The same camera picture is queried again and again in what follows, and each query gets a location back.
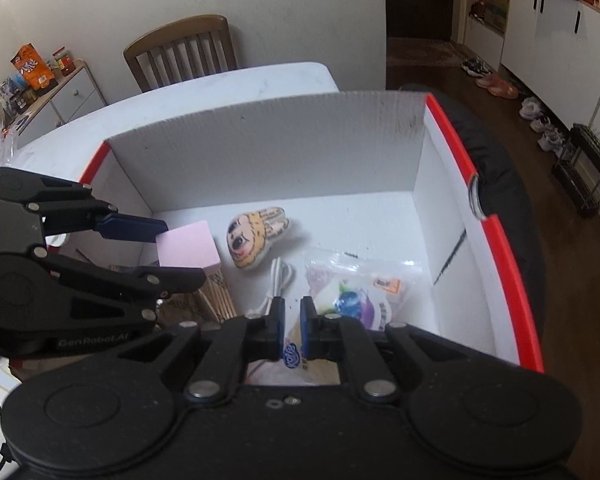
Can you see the white sneaker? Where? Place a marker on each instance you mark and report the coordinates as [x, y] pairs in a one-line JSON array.
[[534, 107], [546, 124], [554, 141]]

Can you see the black shoe rack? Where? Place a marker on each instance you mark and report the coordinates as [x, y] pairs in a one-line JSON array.
[[587, 170]]

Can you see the white floor cabinet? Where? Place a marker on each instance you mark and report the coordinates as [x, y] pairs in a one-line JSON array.
[[560, 35]]

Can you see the red sauce jar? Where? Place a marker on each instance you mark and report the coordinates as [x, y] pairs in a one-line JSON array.
[[64, 64]]

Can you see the white marble desktop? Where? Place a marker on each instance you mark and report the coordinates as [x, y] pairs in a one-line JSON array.
[[180, 95]]

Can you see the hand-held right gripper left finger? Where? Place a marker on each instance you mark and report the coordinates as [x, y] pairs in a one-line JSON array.
[[280, 322]]

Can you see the wooden chair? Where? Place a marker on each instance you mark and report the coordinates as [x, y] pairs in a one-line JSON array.
[[180, 50]]

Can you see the white side cabinet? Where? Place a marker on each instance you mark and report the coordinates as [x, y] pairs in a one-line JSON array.
[[70, 100]]

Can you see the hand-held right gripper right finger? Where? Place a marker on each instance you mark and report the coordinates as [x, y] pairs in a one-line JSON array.
[[307, 322]]

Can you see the orange snack bag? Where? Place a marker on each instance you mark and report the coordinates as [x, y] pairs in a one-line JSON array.
[[32, 67]]

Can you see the toothpick packet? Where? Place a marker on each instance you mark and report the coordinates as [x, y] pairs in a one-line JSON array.
[[218, 295]]

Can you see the pink slipper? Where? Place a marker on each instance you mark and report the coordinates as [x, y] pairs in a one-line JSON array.
[[497, 86]]

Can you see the black sneaker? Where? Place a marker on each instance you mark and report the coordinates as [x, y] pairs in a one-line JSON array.
[[475, 66]]

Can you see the pink sticky note pad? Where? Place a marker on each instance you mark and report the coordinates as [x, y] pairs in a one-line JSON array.
[[190, 245]]

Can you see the blue snack packet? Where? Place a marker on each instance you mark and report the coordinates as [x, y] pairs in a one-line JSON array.
[[10, 94]]

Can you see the small rabbit-eared plush toy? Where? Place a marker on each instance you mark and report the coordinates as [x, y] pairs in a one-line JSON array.
[[252, 240]]

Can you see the red cardboard box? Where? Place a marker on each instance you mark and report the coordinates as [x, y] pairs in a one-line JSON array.
[[280, 150]]

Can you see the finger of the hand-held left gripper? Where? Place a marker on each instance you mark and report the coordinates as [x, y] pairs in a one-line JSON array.
[[130, 227], [180, 280]]

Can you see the blueberry yogurt pouch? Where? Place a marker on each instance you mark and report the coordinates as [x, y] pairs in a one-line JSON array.
[[365, 287]]

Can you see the bronze foil wrapper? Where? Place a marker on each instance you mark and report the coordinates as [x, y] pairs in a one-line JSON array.
[[185, 311]]

